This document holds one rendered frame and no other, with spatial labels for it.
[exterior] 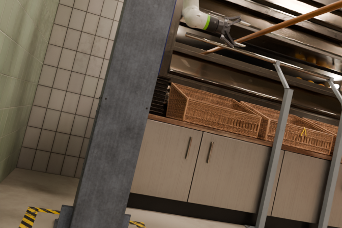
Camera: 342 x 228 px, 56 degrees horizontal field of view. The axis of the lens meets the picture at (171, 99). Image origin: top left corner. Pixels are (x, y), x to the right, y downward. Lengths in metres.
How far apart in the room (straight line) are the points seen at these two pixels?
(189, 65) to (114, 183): 1.45
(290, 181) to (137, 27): 1.54
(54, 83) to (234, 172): 1.40
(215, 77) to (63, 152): 1.30
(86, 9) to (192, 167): 1.37
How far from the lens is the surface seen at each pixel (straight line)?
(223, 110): 2.14
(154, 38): 1.37
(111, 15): 2.53
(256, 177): 2.25
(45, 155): 2.49
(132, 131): 1.34
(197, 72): 2.59
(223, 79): 2.67
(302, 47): 2.91
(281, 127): 2.23
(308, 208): 2.53
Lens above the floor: 0.58
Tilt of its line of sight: 3 degrees up
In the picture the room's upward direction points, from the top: 13 degrees clockwise
